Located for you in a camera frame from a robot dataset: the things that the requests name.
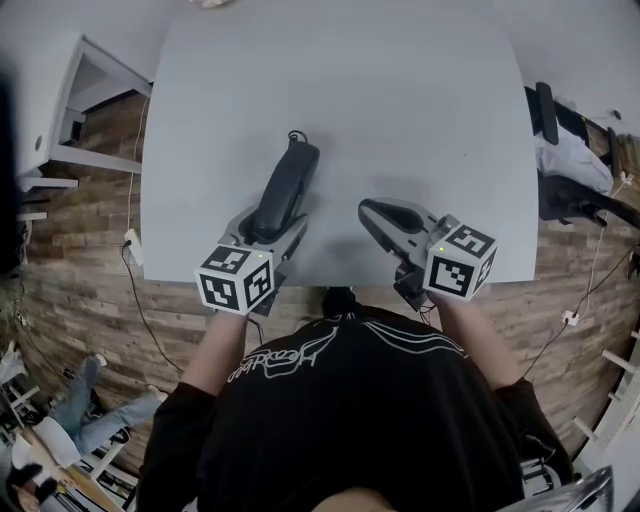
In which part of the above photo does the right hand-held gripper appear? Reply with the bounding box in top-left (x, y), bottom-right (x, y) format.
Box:
top-left (357, 197), bottom-right (500, 312)

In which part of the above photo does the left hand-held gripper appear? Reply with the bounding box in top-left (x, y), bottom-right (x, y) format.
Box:
top-left (193, 202), bottom-right (310, 319)

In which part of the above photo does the person's left forearm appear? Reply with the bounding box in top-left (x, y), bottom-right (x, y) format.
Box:
top-left (182, 310), bottom-right (251, 401)

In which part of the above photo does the person's right forearm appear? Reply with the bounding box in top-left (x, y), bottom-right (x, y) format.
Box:
top-left (433, 292), bottom-right (526, 392)

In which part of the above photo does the grey table top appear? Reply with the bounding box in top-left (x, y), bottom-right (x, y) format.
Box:
top-left (141, 0), bottom-right (541, 290)

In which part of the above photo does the black office chair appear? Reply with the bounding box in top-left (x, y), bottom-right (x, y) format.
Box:
top-left (523, 81), bottom-right (640, 230)

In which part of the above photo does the white power strip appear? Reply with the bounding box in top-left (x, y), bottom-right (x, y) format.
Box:
top-left (123, 228), bottom-right (145, 267)

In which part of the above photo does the light grey cloth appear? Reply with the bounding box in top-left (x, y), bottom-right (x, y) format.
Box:
top-left (532, 127), bottom-right (615, 197)

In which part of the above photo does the person's black shirt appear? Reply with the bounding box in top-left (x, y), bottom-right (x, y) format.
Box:
top-left (135, 304), bottom-right (576, 512)

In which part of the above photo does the white side table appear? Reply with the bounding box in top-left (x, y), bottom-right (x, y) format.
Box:
top-left (16, 33), bottom-right (154, 221)

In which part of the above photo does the black panel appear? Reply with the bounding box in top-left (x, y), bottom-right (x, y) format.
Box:
top-left (0, 74), bottom-right (24, 276)

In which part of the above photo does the white slatted rack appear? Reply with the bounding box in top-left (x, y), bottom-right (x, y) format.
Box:
top-left (572, 327), bottom-right (640, 469)

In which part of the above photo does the white power cable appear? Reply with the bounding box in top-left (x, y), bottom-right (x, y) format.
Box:
top-left (127, 94), bottom-right (152, 234)

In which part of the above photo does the shiny metal frame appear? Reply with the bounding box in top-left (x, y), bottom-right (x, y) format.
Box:
top-left (519, 464), bottom-right (617, 512)

